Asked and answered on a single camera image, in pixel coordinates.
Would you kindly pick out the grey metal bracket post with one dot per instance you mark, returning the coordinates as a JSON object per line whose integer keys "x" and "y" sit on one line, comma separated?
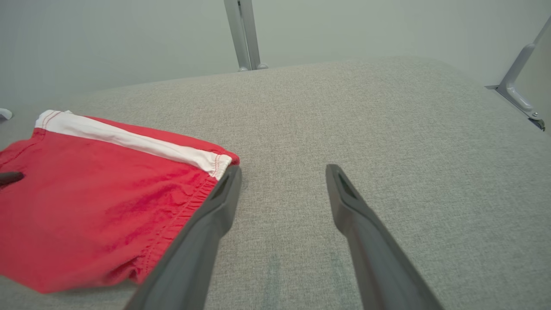
{"x": 514, "y": 86}

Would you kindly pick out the upright grey metal double post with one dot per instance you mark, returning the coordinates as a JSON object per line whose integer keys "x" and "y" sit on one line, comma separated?
{"x": 244, "y": 34}

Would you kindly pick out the red shorts with white stripe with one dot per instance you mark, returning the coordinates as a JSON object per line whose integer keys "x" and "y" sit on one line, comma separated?
{"x": 86, "y": 206}

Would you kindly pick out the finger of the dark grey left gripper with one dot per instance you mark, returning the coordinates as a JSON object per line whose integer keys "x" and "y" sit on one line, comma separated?
{"x": 10, "y": 178}

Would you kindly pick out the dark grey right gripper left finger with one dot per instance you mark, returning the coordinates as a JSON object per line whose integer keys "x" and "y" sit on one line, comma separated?
{"x": 193, "y": 249}

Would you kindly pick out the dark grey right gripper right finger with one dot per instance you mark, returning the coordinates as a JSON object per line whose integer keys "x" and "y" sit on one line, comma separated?
{"x": 374, "y": 254}

